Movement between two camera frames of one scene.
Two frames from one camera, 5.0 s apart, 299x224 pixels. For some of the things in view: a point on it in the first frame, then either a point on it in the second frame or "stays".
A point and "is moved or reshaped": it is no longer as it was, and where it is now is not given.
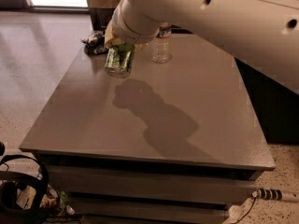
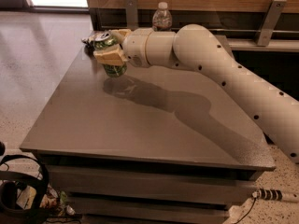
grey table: [174, 143] stays
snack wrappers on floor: [50, 198] stays
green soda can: [120, 60] is moved or reshaped
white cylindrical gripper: [122, 29] -> [135, 47]
